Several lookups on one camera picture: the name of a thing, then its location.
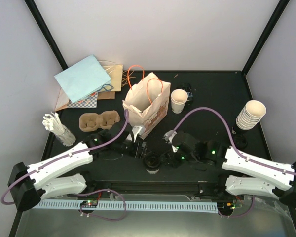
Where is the white plastic cutlery bunch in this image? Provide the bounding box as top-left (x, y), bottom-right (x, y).
top-left (42, 112), bottom-right (76, 147)

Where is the cream bear paper bag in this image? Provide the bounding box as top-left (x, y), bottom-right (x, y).
top-left (122, 71), bottom-right (171, 139)

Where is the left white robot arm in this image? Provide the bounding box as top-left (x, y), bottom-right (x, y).
top-left (8, 122), bottom-right (145, 212)

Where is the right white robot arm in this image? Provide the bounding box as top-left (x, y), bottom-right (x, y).
top-left (163, 130), bottom-right (296, 208)

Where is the white paper coffee cup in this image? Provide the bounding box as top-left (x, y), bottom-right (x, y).
top-left (146, 169), bottom-right (159, 175)

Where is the stack of white cups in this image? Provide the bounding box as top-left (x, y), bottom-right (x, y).
top-left (236, 100), bottom-right (267, 131)

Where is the light blue cable chain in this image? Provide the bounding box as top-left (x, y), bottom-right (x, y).
top-left (39, 199), bottom-right (220, 215)

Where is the black plastic cup lid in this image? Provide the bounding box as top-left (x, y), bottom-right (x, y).
top-left (143, 153), bottom-right (161, 171)

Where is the checkered paper bag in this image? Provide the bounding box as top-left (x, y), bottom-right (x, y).
top-left (67, 92), bottom-right (98, 108)

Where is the black paper coffee cup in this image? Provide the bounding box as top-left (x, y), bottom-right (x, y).
top-left (185, 84), bottom-right (193, 102)

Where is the brown kraft paper bag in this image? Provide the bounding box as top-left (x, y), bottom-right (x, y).
top-left (54, 64), bottom-right (123, 111)

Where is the black cup lid stack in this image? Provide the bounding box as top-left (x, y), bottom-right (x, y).
top-left (233, 134), bottom-right (248, 150)

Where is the light blue paper bag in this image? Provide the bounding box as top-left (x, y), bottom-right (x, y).
top-left (54, 55), bottom-right (111, 102)

